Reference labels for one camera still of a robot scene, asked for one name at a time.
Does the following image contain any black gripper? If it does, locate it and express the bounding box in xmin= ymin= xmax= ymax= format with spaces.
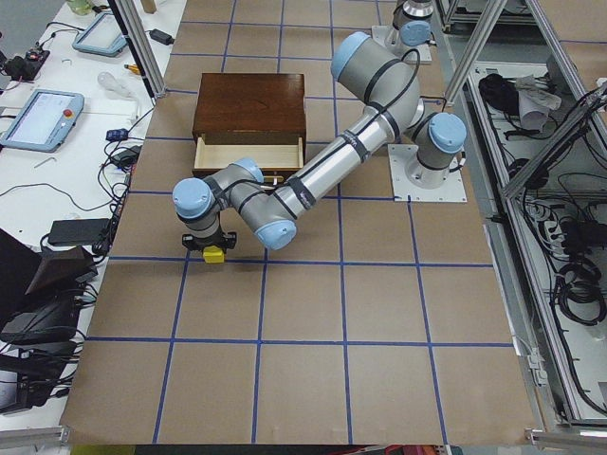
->
xmin=181 ymin=227 xmax=237 ymax=251

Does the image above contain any yellow cube block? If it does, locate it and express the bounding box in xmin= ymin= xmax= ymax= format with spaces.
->
xmin=202 ymin=246 xmax=226 ymax=264

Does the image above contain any wooden drawer with white handle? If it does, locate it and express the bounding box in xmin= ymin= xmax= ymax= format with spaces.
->
xmin=192 ymin=136 xmax=305 ymax=184

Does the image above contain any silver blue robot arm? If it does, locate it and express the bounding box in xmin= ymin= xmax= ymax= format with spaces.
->
xmin=385 ymin=0 xmax=433 ymax=56
xmin=173 ymin=31 xmax=420 ymax=251

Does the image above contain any dark wooden drawer box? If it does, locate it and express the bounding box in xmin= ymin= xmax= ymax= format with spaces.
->
xmin=192 ymin=73 xmax=306 ymax=145

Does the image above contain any small blue usb device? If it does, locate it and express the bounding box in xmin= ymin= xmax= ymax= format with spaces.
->
xmin=105 ymin=128 xmax=129 ymax=142

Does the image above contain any black laptop charger brick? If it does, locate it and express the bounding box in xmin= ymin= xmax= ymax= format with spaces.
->
xmin=47 ymin=218 xmax=110 ymax=246

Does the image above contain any black monitor stand equipment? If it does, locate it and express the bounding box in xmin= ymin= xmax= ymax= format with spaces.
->
xmin=1 ymin=231 xmax=97 ymax=414

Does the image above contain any black power adapter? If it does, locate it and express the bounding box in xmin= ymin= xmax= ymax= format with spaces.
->
xmin=149 ymin=28 xmax=175 ymax=46

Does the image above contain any blue teach pendant near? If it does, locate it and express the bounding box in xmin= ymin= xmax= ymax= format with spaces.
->
xmin=1 ymin=89 xmax=84 ymax=153

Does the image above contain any blue teach pendant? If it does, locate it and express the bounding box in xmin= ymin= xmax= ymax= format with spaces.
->
xmin=1 ymin=89 xmax=84 ymax=153
xmin=72 ymin=11 xmax=127 ymax=57

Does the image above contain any blue teach pendant far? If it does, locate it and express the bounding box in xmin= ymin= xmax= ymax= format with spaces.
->
xmin=72 ymin=11 xmax=127 ymax=57

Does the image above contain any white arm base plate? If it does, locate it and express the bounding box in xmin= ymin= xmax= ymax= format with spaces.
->
xmin=388 ymin=144 xmax=468 ymax=203
xmin=372 ymin=21 xmax=432 ymax=64

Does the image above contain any aluminium frame post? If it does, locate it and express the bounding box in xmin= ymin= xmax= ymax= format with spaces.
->
xmin=108 ymin=0 xmax=166 ymax=100

